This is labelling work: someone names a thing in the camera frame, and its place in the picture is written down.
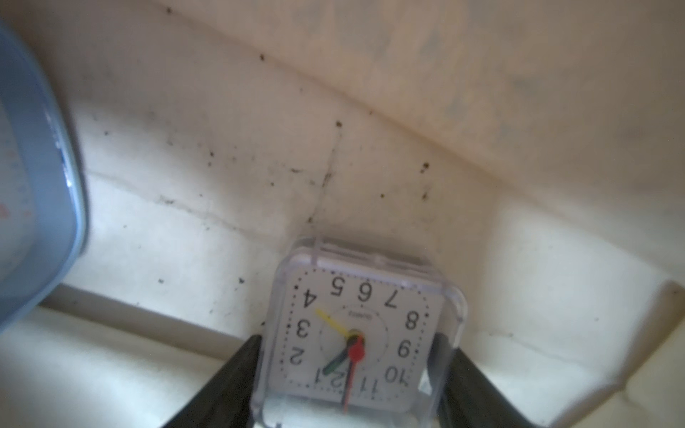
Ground small clear square clock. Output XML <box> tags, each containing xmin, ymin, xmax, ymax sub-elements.
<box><xmin>251</xmin><ymin>235</ymin><xmax>467</xmax><ymax>427</ymax></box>

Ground pale blue square clock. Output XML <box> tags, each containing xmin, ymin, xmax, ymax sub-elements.
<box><xmin>1</xmin><ymin>23</ymin><xmax>87</xmax><ymax>329</ymax></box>

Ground beige canvas bag orange handles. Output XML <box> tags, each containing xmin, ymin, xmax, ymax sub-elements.
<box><xmin>1</xmin><ymin>1</ymin><xmax>684</xmax><ymax>427</ymax></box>

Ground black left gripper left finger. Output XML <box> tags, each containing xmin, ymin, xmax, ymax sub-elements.
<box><xmin>164</xmin><ymin>335</ymin><xmax>262</xmax><ymax>428</ymax></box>

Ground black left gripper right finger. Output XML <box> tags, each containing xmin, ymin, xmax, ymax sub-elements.
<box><xmin>435</xmin><ymin>333</ymin><xmax>534</xmax><ymax>427</ymax></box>

